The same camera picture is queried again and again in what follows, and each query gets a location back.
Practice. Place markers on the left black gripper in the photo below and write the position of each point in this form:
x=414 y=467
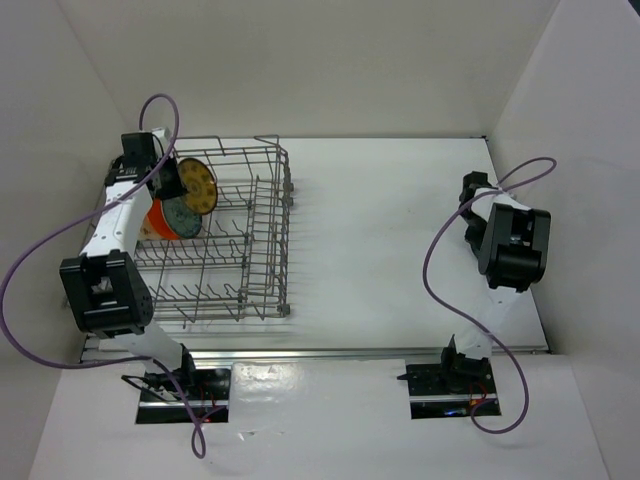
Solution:
x=177 y=188

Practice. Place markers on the orange plate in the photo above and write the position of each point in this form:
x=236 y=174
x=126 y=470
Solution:
x=156 y=218

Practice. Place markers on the yellow patterned plate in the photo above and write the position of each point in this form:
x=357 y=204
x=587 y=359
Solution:
x=201 y=189

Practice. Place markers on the blue patterned plate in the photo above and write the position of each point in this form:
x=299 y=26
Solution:
x=181 y=220

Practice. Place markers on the cream plate small motifs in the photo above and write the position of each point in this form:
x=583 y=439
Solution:
x=147 y=232

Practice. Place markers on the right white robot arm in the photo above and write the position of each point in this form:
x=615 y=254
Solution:
x=510 y=243

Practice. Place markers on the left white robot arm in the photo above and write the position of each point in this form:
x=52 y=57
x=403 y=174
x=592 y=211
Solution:
x=105 y=290

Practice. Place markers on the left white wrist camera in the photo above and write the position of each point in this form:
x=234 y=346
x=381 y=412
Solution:
x=163 y=134

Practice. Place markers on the grey wire dish rack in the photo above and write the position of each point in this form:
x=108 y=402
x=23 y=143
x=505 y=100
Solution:
x=237 y=266

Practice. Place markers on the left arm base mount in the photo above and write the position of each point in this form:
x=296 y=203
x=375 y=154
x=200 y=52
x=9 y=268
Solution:
x=159 y=402

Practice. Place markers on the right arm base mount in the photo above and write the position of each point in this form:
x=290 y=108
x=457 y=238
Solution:
x=431 y=396

